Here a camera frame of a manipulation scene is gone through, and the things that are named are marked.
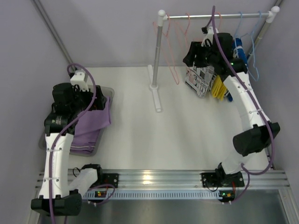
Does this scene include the purple trousers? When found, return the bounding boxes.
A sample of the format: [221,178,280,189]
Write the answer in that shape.
[70,97,112,156]

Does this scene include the pink hanger of purple trousers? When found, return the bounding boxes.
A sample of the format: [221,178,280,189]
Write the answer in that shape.
[174,13,191,55]

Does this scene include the pink hanger of black trousers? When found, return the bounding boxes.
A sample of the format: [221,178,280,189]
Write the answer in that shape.
[153,14,180,85]

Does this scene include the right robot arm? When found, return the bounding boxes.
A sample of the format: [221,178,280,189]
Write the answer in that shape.
[183,33,280,186]

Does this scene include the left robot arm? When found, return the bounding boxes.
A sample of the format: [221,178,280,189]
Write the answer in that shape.
[31,83,108,219]

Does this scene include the black white print trousers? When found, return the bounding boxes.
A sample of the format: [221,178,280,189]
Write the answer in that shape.
[185,66,216,98]

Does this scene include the yellow trousers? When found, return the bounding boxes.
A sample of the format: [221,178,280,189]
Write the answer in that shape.
[211,75,228,101]

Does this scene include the blue white print trousers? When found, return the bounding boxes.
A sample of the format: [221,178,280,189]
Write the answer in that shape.
[225,38,248,102]

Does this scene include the light blue hanger with trousers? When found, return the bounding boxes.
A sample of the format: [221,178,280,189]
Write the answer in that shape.
[234,12,243,48]

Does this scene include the empty light blue hanger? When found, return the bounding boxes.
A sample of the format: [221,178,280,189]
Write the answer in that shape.
[241,11,262,82]

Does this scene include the white metal clothes rack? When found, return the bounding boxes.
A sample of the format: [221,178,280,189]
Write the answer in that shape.
[148,3,280,112]

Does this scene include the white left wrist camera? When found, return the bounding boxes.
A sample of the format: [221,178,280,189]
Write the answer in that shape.
[70,70,89,91]

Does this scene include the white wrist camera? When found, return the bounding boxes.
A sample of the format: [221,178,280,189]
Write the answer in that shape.
[201,26,214,47]
[70,70,89,91]

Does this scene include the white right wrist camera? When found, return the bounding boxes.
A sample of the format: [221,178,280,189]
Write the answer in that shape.
[201,26,214,47]

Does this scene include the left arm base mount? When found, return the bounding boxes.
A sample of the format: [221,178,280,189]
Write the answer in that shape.
[92,173,119,188]

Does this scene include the aluminium mounting rail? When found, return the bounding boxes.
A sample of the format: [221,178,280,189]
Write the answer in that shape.
[35,169,290,190]

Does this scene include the blue slotted cable duct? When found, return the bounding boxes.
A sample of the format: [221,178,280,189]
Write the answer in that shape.
[82,190,222,201]

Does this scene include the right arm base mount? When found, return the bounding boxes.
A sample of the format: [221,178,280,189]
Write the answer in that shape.
[200,172,245,189]

